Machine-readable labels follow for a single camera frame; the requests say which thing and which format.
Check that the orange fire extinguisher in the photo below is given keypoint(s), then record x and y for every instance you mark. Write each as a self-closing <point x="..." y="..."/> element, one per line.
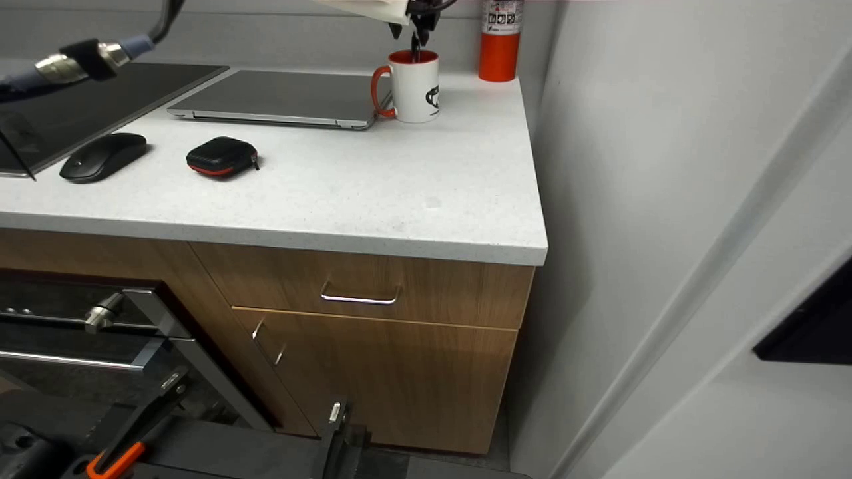
<point x="498" y="44"/>

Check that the black case red edge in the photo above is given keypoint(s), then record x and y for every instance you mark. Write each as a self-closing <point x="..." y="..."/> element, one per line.
<point x="222" y="157"/>

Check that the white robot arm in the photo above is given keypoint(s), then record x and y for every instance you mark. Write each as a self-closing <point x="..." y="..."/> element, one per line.
<point x="368" y="9"/>

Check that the wooden counter cabinet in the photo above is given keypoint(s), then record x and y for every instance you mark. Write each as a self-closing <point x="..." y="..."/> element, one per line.
<point x="380" y="355"/>

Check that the grey closed laptop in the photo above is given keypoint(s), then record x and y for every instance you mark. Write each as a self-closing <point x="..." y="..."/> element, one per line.
<point x="283" y="97"/>

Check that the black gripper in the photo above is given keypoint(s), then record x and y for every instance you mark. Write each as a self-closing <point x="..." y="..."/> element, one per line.
<point x="430" y="5"/>

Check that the black computer mouse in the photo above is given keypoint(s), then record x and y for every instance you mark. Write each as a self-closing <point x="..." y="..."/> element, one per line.
<point x="105" y="154"/>

